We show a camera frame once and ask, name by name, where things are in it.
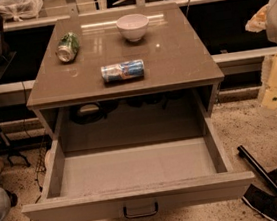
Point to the black shoe with white sole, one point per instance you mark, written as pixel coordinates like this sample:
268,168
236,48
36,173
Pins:
262,202

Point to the open grey top drawer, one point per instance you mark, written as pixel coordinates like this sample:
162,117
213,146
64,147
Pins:
166,153

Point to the white plastic bag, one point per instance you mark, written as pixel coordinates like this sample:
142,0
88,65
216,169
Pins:
18,10

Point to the black metal drawer handle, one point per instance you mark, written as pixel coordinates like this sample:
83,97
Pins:
134,212

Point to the white ceramic bowl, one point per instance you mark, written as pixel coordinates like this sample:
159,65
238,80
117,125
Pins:
132,27

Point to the black chair base leg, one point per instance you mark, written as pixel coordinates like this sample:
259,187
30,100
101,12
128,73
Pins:
270,177

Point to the grey cabinet with glossy top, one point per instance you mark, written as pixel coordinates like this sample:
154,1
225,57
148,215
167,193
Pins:
175,61

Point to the blue silver redbull can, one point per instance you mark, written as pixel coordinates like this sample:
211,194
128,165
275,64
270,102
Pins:
123,71

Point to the green soda can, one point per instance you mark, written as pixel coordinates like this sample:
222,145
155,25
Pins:
68,47

